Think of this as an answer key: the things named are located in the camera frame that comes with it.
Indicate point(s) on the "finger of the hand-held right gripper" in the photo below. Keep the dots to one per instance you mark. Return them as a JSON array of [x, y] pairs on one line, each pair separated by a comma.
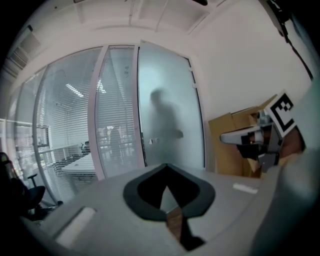
[[232, 137]]

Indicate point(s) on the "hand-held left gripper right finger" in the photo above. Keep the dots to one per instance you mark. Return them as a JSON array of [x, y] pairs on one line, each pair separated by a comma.
[[225, 200]]

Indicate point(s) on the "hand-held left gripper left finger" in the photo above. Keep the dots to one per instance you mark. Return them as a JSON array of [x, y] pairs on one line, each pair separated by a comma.
[[105, 220]]

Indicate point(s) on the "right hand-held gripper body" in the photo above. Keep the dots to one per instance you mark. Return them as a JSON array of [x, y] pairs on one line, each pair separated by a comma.
[[281, 112]]

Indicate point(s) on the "frosted glass door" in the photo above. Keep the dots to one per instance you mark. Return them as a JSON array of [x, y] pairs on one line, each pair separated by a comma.
[[175, 82]]

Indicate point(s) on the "person's right forearm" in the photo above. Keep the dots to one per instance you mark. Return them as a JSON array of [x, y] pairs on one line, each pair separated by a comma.
[[293, 142]]

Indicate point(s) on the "pile of flattened cardboard boxes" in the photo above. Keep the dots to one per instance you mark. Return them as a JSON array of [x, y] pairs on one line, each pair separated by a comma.
[[225, 150]]

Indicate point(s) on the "person's white printed T-shirt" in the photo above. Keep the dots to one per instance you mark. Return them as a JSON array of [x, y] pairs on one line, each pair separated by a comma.
[[310, 112]]

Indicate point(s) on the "white table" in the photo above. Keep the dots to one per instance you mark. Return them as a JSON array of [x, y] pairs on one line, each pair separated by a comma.
[[80, 167]]

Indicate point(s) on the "black office chair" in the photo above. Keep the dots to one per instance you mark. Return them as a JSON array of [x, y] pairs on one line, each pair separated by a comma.
[[32, 196]]

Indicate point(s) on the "glass partition with blinds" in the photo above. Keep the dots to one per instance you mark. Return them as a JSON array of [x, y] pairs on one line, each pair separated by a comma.
[[22, 140], [67, 120]]

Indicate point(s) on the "white-framed frosted glass panel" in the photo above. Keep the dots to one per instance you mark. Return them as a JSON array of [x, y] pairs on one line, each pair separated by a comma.
[[117, 105]]

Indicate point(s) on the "ceiling air vent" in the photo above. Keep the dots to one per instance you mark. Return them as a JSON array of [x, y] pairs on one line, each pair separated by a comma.
[[25, 50]]

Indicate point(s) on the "head-mounted camera rig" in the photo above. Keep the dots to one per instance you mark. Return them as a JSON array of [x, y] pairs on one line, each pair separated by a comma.
[[201, 2]]

